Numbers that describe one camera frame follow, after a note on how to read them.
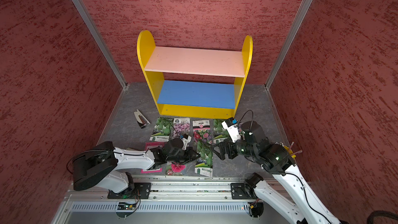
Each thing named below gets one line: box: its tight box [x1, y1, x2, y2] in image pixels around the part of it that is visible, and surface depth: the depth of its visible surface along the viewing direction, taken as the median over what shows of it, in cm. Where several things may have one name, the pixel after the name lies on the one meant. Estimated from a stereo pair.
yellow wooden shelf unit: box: [136, 30, 254, 120], surface depth 80 cm
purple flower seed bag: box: [172, 117, 191, 138], surface depth 99 cm
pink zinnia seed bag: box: [192, 119, 213, 146], surface depth 97 cm
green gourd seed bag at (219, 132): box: [212, 118, 230, 144], surface depth 97 cm
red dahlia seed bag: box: [166, 161, 187, 176], surface depth 82 cm
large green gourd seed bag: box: [149, 116, 174, 143], surface depth 97 cm
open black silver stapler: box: [133, 108, 151, 129], surface depth 99 cm
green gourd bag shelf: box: [194, 141, 213, 178], surface depth 82 cm
